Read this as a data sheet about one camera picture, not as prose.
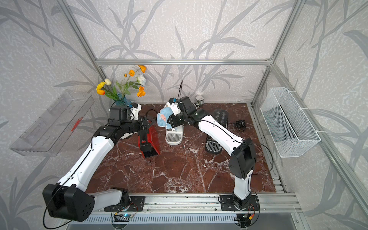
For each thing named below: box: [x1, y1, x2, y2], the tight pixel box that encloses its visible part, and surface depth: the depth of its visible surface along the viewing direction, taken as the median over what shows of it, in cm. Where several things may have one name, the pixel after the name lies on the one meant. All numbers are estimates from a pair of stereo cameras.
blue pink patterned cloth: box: [156, 106, 174, 130], surface depth 80 cm
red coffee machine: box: [138, 125, 161, 159], surface depth 80 cm
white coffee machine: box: [165, 124, 184, 146], surface depth 98 cm
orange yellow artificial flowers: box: [95, 65, 147, 101], surface depth 100 cm
